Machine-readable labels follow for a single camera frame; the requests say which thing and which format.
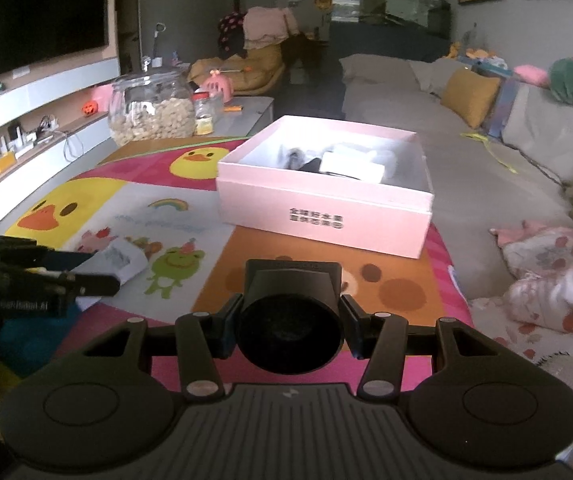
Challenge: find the dark cabinet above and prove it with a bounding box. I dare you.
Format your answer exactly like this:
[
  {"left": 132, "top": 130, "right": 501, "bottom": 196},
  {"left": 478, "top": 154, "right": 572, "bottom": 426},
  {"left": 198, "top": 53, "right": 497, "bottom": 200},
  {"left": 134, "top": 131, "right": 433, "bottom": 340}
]
[{"left": 329, "top": 20, "right": 451, "bottom": 111}]

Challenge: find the pink plush toy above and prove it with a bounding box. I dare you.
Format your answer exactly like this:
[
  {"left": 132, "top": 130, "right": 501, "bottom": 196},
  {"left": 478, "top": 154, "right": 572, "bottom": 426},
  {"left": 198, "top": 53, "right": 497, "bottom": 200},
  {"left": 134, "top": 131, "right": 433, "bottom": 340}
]
[{"left": 513, "top": 64, "right": 552, "bottom": 89}]

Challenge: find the pink cardboard box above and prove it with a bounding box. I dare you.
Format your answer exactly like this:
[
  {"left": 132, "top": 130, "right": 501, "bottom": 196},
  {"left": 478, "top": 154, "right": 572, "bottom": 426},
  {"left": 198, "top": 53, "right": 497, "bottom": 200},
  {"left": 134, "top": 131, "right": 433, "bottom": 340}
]
[{"left": 215, "top": 115, "right": 435, "bottom": 260}]

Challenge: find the small plastic jar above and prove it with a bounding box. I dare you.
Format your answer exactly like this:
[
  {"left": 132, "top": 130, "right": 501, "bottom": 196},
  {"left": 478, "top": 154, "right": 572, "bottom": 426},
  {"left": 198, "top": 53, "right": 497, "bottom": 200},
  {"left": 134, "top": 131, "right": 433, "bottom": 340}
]
[{"left": 194, "top": 91, "right": 217, "bottom": 136}]

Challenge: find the black dotted cloth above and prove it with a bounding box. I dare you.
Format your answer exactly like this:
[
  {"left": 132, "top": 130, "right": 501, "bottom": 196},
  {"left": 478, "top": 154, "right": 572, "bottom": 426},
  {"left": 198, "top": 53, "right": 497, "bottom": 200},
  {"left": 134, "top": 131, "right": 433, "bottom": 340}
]
[{"left": 216, "top": 11, "right": 247, "bottom": 58}]

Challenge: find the glass jar of nuts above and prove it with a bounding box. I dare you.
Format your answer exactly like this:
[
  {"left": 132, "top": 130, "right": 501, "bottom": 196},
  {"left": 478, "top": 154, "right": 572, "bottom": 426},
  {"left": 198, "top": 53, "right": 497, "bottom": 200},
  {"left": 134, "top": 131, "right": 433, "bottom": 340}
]
[{"left": 108, "top": 71, "right": 197, "bottom": 148}]

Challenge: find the grey pillow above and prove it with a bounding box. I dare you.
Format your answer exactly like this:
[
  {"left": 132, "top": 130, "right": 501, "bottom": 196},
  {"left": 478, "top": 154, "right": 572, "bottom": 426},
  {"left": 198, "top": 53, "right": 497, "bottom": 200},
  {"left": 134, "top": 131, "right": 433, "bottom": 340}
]
[
  {"left": 411, "top": 57, "right": 467, "bottom": 101},
  {"left": 339, "top": 54, "right": 420, "bottom": 92}
]

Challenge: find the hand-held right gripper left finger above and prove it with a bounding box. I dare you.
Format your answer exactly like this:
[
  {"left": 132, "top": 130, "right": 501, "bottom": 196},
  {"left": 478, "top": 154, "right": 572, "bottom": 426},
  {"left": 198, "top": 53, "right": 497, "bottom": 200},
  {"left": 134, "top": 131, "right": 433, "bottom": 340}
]
[{"left": 84, "top": 292, "right": 245, "bottom": 397}]

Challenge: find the small grey gadget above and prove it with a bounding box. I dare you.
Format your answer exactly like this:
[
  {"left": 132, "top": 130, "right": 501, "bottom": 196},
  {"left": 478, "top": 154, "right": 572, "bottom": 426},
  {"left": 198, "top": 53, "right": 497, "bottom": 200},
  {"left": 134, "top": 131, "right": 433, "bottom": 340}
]
[{"left": 281, "top": 146, "right": 307, "bottom": 170}]

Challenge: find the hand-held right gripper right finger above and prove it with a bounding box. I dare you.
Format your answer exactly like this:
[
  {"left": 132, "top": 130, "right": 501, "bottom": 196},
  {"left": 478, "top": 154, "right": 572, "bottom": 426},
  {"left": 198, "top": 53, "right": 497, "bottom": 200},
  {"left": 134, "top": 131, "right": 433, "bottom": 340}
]
[{"left": 339, "top": 293, "right": 497, "bottom": 399}]

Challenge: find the black television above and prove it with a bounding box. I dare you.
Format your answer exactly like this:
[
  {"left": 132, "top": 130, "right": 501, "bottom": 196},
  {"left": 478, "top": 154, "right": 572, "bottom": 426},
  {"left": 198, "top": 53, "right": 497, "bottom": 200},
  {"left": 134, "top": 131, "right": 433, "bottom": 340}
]
[{"left": 0, "top": 0, "right": 110, "bottom": 89}]

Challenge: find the glass fish tank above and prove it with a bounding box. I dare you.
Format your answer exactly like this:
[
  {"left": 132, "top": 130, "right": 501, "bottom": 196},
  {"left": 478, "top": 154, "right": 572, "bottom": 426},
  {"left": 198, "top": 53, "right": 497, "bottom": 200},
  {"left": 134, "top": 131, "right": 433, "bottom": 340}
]
[{"left": 329, "top": 0, "right": 451, "bottom": 36}]

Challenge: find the small white carton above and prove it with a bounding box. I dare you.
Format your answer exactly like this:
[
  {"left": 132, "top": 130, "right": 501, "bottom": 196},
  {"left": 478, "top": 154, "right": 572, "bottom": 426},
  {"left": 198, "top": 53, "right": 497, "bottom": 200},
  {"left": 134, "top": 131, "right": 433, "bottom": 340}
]
[{"left": 321, "top": 143, "right": 397, "bottom": 185}]

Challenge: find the white cable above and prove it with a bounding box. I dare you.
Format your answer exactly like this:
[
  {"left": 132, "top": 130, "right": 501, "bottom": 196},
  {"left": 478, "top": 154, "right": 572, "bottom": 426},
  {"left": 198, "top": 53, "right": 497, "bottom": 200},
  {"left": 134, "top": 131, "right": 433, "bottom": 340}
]
[{"left": 63, "top": 132, "right": 85, "bottom": 162}]

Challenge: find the beige sofa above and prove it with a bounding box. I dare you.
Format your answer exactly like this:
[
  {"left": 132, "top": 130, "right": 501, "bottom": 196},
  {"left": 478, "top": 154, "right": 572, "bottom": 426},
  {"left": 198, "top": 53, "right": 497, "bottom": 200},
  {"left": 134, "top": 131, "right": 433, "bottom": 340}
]
[{"left": 339, "top": 52, "right": 573, "bottom": 321}]

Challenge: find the yellow cushion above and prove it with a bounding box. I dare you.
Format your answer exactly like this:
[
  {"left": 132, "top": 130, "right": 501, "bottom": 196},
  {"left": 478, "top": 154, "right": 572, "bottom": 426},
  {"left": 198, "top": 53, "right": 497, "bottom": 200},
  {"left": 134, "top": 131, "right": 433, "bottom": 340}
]
[{"left": 440, "top": 67, "right": 502, "bottom": 129}]

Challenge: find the white television cabinet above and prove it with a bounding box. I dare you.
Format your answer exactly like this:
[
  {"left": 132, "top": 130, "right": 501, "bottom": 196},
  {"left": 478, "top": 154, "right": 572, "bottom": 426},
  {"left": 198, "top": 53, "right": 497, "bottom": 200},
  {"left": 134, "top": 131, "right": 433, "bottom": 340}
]
[{"left": 0, "top": 57, "right": 123, "bottom": 231}]

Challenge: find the duck printed play mat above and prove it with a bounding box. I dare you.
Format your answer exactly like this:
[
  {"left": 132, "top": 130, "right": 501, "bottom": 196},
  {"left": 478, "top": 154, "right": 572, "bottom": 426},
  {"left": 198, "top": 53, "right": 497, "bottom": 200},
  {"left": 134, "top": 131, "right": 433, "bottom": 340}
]
[{"left": 0, "top": 137, "right": 473, "bottom": 413}]

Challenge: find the pink clothes pile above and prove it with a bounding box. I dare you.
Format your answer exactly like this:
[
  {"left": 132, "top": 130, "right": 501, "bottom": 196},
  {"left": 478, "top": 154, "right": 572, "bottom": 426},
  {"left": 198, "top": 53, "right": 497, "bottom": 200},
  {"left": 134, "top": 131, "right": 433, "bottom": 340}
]
[{"left": 243, "top": 6, "right": 297, "bottom": 51}]

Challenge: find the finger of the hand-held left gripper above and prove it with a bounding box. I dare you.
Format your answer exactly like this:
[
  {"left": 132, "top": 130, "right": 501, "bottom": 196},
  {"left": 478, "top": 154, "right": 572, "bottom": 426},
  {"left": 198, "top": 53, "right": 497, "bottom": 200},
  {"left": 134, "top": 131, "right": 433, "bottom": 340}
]
[
  {"left": 0, "top": 246, "right": 95, "bottom": 275},
  {"left": 30, "top": 269, "right": 121, "bottom": 299}
]

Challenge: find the blue striped cloth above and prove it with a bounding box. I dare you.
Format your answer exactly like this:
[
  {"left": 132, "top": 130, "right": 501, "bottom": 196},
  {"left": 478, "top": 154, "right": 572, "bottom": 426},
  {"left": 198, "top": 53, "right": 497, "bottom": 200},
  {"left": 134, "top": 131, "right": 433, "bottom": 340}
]
[{"left": 487, "top": 77, "right": 523, "bottom": 139}]

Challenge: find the yellow green ribbon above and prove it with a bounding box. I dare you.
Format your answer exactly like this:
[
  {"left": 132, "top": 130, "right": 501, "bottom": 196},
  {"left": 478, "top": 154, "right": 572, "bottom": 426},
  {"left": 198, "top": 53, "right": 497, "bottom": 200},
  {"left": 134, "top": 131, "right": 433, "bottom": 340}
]
[{"left": 459, "top": 132, "right": 518, "bottom": 174}]

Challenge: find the pink floral blanket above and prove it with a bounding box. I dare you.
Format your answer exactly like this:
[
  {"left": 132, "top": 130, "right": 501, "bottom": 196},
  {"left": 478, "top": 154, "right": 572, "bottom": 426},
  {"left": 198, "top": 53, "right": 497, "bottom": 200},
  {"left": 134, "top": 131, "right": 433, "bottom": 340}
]
[{"left": 469, "top": 219, "right": 573, "bottom": 361}]

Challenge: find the pink toy figure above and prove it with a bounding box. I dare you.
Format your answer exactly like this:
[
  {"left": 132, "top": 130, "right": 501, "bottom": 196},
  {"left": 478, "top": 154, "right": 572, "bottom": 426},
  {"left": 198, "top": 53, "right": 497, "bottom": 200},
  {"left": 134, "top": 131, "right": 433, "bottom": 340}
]
[{"left": 205, "top": 71, "right": 235, "bottom": 104}]

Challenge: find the yellow beanbag chair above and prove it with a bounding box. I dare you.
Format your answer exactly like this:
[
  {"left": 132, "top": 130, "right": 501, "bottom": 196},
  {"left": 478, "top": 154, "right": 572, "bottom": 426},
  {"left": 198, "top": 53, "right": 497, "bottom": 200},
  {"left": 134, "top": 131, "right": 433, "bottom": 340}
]
[{"left": 189, "top": 42, "right": 287, "bottom": 96}]

